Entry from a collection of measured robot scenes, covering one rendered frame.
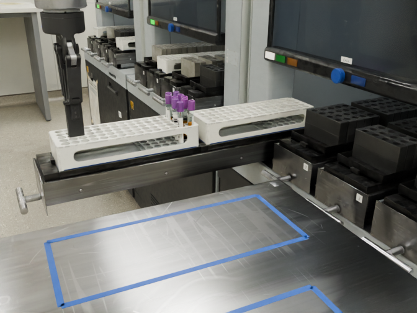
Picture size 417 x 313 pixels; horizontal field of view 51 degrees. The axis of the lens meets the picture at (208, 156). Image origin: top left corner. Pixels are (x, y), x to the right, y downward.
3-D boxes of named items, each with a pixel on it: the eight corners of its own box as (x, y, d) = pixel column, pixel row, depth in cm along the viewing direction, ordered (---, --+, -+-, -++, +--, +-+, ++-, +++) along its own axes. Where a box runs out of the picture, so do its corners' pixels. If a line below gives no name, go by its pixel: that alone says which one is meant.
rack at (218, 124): (288, 119, 119) (290, 97, 116) (313, 130, 110) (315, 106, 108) (188, 136, 106) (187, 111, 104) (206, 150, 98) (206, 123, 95)
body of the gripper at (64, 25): (88, 11, 77) (93, 64, 81) (77, 7, 84) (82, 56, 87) (43, 12, 74) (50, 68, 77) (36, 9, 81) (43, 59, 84)
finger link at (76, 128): (80, 100, 86) (80, 101, 85) (84, 134, 89) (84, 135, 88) (64, 102, 85) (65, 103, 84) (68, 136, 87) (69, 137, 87)
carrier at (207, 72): (221, 89, 140) (221, 71, 138) (215, 90, 139) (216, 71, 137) (205, 82, 149) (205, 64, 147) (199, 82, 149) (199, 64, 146)
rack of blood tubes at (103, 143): (181, 137, 105) (180, 112, 103) (200, 151, 97) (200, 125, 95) (51, 159, 93) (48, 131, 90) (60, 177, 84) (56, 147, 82)
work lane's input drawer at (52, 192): (293, 138, 124) (295, 107, 121) (326, 156, 113) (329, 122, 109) (15, 192, 93) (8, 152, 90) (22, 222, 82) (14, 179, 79)
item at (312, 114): (345, 148, 95) (349, 122, 92) (337, 149, 94) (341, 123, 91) (309, 131, 104) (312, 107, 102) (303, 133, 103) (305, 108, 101)
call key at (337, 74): (334, 81, 90) (336, 66, 89) (344, 84, 87) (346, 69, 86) (329, 82, 89) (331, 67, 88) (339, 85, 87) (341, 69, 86)
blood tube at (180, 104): (184, 148, 97) (183, 100, 92) (185, 151, 96) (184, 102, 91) (177, 149, 97) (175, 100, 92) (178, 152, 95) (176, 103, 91)
